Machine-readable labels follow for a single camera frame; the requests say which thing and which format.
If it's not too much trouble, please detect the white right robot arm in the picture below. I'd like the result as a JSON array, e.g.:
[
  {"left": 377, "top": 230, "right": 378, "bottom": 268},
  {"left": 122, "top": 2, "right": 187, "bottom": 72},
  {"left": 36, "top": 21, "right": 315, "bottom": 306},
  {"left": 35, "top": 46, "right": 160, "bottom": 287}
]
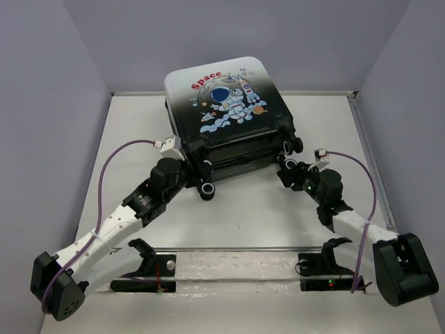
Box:
[{"left": 277, "top": 159, "right": 439, "bottom": 307}]

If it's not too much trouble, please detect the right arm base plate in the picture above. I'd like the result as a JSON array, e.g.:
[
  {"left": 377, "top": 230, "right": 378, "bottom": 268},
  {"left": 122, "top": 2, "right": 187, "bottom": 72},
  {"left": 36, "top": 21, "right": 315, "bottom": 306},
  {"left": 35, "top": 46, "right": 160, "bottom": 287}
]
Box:
[{"left": 294, "top": 252, "right": 354, "bottom": 292}]

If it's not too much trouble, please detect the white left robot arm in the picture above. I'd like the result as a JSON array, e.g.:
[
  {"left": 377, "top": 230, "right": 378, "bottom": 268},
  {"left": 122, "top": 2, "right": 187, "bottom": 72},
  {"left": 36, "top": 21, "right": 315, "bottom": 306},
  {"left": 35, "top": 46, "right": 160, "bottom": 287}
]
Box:
[{"left": 30, "top": 157, "right": 213, "bottom": 321}]

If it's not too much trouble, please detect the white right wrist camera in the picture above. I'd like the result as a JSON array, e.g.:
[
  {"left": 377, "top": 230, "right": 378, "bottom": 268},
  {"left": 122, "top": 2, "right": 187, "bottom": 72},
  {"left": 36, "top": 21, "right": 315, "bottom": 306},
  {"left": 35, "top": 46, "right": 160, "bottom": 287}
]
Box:
[{"left": 308, "top": 149, "right": 330, "bottom": 171}]

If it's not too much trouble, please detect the black hard-shell suitcase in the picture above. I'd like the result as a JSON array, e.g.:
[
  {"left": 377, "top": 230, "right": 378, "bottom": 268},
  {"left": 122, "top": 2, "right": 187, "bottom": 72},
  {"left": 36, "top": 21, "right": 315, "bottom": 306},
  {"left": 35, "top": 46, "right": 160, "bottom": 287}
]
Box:
[{"left": 164, "top": 56, "right": 303, "bottom": 200}]

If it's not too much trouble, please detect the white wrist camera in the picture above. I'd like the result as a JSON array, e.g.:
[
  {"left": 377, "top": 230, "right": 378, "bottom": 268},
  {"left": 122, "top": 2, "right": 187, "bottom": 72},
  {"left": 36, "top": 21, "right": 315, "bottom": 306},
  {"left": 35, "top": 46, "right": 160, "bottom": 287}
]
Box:
[
  {"left": 154, "top": 135, "right": 185, "bottom": 161},
  {"left": 308, "top": 149, "right": 330, "bottom": 171}
]

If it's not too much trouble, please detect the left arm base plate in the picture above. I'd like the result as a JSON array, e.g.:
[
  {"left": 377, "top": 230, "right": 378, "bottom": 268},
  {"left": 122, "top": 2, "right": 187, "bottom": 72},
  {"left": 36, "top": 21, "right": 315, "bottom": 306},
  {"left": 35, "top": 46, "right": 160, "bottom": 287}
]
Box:
[{"left": 109, "top": 253, "right": 177, "bottom": 294}]

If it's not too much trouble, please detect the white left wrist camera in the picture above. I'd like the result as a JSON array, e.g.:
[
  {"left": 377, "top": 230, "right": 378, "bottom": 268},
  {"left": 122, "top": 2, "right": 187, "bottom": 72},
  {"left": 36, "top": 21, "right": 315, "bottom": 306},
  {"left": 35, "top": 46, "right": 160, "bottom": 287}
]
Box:
[{"left": 154, "top": 135, "right": 185, "bottom": 161}]

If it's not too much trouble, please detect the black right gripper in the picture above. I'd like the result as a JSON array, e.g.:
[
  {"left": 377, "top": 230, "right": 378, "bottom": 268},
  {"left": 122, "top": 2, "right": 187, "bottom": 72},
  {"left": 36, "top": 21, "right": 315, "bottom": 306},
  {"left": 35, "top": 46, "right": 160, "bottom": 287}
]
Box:
[{"left": 276, "top": 161, "right": 325, "bottom": 206}]

